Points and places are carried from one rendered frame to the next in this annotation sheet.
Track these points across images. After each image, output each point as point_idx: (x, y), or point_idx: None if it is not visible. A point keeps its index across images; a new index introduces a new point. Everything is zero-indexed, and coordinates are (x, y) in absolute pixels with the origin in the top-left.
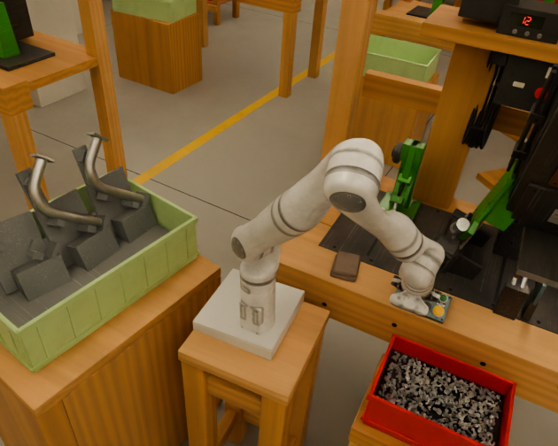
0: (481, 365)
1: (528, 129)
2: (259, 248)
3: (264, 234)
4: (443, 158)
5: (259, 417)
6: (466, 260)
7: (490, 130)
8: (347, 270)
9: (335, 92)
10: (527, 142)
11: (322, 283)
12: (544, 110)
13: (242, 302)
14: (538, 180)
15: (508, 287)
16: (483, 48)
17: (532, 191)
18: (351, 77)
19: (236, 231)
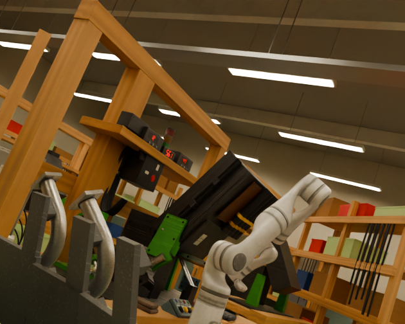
0: None
1: (210, 189)
2: (257, 253)
3: (268, 238)
4: None
5: None
6: (158, 284)
7: (112, 203)
8: (154, 304)
9: (24, 168)
10: (203, 197)
11: (151, 321)
12: (224, 179)
13: (214, 323)
14: (209, 216)
15: (193, 286)
16: (142, 148)
17: (205, 224)
18: (42, 156)
19: (240, 248)
